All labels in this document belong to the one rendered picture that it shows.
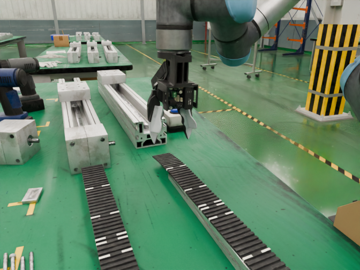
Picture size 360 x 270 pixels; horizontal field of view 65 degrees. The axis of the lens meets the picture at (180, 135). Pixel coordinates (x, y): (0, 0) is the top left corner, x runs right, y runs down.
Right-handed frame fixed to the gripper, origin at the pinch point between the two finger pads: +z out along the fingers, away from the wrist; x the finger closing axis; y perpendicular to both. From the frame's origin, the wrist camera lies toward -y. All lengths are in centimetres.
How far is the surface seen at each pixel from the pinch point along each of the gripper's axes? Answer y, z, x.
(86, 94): -49, 0, -15
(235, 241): 30.3, 6.8, 0.0
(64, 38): -408, -1, -13
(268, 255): 34.8, 6.5, 2.7
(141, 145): -17.3, 9.3, -2.8
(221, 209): 22.2, 6.8, 2.0
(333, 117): -175, 79, 278
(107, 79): -74, 0, -3
